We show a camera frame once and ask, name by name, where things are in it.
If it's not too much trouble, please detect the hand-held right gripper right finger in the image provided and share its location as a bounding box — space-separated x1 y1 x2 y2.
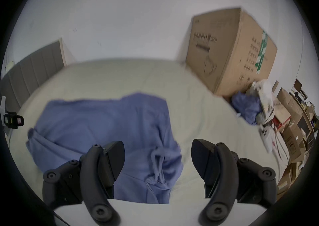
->
191 139 277 226

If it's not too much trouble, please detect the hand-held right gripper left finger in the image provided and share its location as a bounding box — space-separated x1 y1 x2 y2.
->
42 141 125 225

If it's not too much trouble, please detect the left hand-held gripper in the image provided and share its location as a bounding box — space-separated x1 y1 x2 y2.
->
0 95 25 129

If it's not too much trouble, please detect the blue garment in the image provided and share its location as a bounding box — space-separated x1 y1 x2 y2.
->
26 92 183 204

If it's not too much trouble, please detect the grey padded headboard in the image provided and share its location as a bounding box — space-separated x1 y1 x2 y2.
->
0 41 66 114

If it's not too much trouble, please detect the small bunched blue cloth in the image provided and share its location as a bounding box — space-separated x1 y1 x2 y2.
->
231 91 263 126

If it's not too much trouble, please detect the pile of cardboard cartons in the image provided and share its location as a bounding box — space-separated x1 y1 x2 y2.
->
272 79 319 197

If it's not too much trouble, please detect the white plastic bag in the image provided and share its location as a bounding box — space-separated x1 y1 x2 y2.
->
245 79 281 154

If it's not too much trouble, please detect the bed with pale sheet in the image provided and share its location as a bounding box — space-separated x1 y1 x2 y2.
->
5 58 291 204

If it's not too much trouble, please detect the large cardboard carton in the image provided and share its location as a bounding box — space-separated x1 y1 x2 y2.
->
186 8 278 97

